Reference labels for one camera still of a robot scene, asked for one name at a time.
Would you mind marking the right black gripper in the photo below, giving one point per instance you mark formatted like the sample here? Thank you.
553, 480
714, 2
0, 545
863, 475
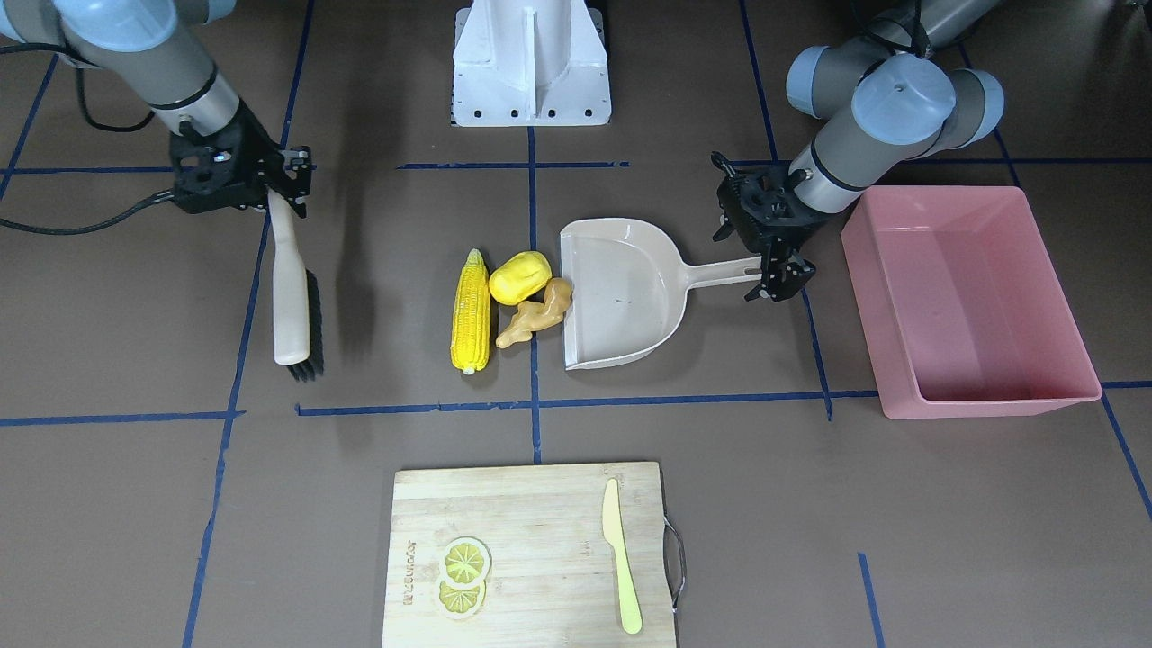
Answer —
255, 155

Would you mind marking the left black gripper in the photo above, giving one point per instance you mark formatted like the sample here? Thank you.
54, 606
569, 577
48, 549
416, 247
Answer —
796, 230

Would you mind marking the beige hand brush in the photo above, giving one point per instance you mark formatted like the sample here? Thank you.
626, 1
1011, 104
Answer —
297, 315

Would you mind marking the beige plastic dustpan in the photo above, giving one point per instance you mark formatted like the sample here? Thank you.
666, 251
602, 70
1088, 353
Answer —
630, 289

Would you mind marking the yellow toy corn cob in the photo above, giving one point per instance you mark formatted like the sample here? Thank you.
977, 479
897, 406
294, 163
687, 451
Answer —
471, 328

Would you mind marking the yellow toy pepper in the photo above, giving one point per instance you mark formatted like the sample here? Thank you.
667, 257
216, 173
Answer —
522, 276

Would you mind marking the tan toy ginger root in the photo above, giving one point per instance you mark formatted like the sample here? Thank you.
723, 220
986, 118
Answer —
533, 316

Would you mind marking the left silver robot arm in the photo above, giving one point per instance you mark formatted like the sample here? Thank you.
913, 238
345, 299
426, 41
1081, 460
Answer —
882, 100

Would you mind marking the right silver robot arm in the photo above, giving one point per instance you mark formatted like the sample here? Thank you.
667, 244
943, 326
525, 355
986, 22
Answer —
149, 44

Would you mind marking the pink plastic bin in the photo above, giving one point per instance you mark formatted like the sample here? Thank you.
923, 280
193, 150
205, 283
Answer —
962, 309

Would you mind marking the yellow plastic knife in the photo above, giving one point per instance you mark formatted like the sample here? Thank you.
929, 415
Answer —
629, 612

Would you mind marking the bamboo cutting board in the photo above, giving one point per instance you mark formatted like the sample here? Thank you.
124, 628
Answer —
552, 581

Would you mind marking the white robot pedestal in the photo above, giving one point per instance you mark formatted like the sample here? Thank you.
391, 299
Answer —
531, 64

